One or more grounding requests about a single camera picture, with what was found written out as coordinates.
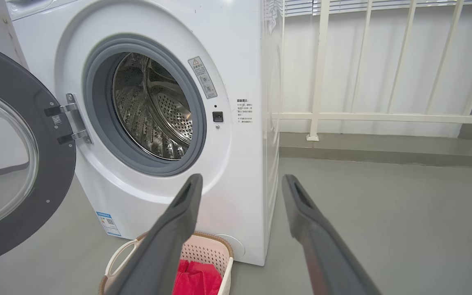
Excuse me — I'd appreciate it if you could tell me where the black round washer door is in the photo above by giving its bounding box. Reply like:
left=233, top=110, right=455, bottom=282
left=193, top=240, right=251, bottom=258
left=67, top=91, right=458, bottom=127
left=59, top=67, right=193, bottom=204
left=0, top=39, right=77, bottom=269

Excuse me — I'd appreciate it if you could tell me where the red cloth garment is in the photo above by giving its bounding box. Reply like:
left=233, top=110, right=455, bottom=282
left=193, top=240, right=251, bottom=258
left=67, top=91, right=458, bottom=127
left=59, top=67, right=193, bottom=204
left=172, top=259, right=223, bottom=295

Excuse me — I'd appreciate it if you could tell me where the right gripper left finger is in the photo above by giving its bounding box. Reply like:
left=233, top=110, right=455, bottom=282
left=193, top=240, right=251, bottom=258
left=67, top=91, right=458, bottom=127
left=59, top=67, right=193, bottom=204
left=105, top=173, right=203, bottom=295

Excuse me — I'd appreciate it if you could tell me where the cream basket with brown rim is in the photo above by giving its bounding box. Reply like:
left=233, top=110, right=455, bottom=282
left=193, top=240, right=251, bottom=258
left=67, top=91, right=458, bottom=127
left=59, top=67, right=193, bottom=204
left=98, top=231, right=234, bottom=295

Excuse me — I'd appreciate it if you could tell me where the round white filter cap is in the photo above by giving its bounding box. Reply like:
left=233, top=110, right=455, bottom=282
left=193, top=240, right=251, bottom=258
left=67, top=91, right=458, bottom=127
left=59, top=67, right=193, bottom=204
left=213, top=234, right=245, bottom=259

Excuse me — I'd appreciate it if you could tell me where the grey warning sticker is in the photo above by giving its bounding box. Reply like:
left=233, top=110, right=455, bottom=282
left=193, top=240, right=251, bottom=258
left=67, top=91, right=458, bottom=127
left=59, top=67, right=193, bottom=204
left=188, top=56, right=218, bottom=100

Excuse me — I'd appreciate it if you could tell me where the printed Chinese instruction label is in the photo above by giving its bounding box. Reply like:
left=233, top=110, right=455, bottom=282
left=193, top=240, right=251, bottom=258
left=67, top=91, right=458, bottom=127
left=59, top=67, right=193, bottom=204
left=236, top=98, right=254, bottom=125

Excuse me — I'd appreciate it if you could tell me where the grey rubber door gasket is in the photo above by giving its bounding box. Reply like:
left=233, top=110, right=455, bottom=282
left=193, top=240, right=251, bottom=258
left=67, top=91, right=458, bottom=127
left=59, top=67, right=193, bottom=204
left=82, top=38, right=207, bottom=177

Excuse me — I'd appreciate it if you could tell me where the white front-load washing machine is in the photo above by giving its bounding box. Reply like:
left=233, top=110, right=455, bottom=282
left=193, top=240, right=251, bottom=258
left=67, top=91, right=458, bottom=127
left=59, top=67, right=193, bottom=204
left=2, top=0, right=286, bottom=267

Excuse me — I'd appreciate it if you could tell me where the white slatted window blind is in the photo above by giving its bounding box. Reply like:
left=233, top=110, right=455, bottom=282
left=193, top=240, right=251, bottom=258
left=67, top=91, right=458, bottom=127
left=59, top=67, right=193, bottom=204
left=283, top=0, right=472, bottom=17

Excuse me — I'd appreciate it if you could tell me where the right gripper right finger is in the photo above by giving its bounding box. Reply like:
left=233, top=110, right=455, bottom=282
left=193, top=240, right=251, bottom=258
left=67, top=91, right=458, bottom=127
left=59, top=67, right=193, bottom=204
left=282, top=174, right=382, bottom=295

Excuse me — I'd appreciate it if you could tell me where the blue energy label sticker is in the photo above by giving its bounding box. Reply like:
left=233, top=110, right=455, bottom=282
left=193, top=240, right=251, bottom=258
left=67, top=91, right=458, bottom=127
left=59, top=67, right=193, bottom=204
left=95, top=211, right=122, bottom=237

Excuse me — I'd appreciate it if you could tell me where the metal door hinge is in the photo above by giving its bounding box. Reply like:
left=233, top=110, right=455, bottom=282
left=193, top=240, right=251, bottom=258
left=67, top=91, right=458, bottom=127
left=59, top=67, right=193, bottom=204
left=43, top=93, right=94, bottom=145

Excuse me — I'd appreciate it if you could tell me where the white metal railing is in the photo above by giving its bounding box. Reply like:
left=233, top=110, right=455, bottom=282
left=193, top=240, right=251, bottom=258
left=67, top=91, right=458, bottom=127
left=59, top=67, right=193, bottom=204
left=267, top=0, right=472, bottom=142

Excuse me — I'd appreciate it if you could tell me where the stainless steel washing machine drum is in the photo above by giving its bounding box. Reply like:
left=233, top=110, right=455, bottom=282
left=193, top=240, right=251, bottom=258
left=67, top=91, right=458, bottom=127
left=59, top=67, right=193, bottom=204
left=111, top=52, right=193, bottom=161

